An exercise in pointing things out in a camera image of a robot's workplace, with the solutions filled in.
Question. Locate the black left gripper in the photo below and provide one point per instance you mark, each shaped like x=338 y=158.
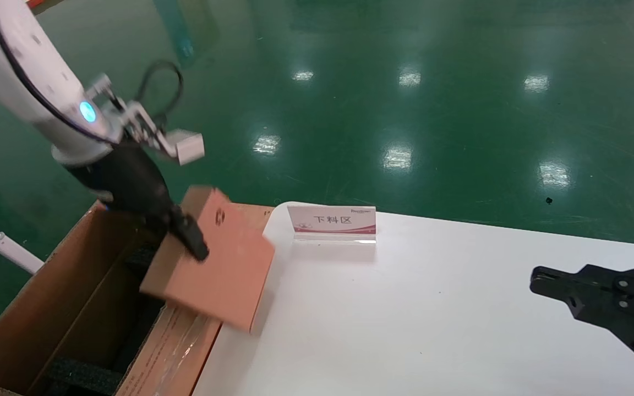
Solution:
x=130 y=181

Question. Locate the small cardboard box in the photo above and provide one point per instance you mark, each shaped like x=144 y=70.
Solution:
x=223 y=275

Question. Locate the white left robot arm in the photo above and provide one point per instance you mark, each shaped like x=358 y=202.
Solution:
x=14 y=66

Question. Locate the large cardboard box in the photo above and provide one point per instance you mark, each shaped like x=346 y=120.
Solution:
x=36 y=308

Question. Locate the black foam pad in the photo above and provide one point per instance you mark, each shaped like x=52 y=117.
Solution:
x=83 y=377
x=141 y=257

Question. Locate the acrylic sign with red stripe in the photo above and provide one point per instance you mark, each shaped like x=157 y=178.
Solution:
x=339 y=220

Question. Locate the white pipe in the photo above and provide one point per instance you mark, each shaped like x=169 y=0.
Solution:
x=3 y=245

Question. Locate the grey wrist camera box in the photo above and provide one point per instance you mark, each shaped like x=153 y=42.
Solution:
x=189 y=147

